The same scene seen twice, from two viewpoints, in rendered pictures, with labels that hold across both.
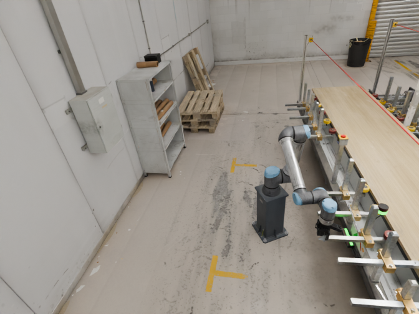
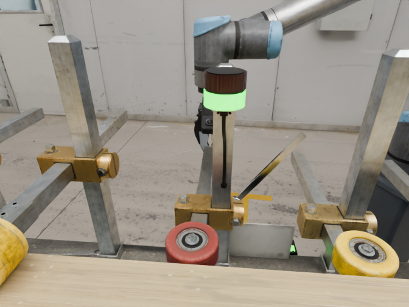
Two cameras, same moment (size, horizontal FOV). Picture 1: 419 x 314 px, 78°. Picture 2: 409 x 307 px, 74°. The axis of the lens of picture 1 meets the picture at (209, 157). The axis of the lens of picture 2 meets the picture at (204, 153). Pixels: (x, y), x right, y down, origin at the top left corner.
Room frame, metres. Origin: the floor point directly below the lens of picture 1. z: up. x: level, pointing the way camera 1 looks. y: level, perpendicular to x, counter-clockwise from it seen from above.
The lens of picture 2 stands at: (1.08, -1.46, 1.21)
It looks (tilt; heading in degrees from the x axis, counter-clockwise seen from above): 28 degrees down; 84
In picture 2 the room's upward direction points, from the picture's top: straight up
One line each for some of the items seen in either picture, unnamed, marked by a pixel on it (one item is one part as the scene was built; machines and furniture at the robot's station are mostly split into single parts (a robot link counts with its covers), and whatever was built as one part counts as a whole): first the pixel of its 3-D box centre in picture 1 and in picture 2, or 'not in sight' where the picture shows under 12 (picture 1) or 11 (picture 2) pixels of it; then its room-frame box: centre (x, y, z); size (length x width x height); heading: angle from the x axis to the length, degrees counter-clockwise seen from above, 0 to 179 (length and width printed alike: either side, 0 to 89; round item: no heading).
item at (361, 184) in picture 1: (355, 202); (358, 188); (1.40, -1.09, 0.92); 0.04 x 0.04 x 0.48; 79
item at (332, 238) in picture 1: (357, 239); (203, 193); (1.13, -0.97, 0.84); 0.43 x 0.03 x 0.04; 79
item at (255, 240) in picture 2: (357, 240); (232, 239); (1.19, -1.02, 0.75); 0.26 x 0.01 x 0.10; 169
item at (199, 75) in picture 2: (326, 218); (210, 78); (1.17, -0.74, 1.05); 0.10 x 0.09 x 0.05; 169
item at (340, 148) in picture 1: (337, 163); not in sight; (1.90, -1.18, 0.93); 0.05 x 0.05 x 0.45; 79
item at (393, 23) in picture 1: (383, 61); not in sight; (3.70, -2.66, 1.25); 0.15 x 0.08 x 1.10; 169
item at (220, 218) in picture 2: (366, 237); (209, 212); (1.13, -1.04, 0.85); 0.14 x 0.06 x 0.05; 169
